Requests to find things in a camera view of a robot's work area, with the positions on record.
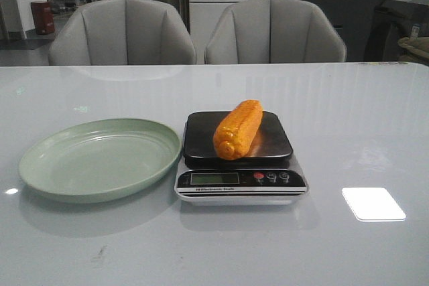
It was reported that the orange corn cob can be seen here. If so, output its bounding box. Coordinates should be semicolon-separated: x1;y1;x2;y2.
212;100;263;161

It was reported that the black silver kitchen scale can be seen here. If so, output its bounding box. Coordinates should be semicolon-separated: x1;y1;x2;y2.
174;111;309;206

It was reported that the grey upholstered chair right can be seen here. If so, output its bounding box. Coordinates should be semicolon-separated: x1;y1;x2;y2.
204;0;347;64

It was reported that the grey upholstered chair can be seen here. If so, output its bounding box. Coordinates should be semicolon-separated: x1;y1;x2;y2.
204;0;347;64
48;0;196;66

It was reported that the light green oval plate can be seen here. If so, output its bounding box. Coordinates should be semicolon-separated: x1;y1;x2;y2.
19;119;182;204

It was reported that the grey upholstered chair left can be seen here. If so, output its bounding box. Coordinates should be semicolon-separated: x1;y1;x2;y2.
48;0;196;66

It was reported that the red trash bin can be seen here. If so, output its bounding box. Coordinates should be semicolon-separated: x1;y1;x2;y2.
31;1;55;35

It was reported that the black appliance at right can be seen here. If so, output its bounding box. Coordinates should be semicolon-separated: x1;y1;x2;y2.
363;0;428;62

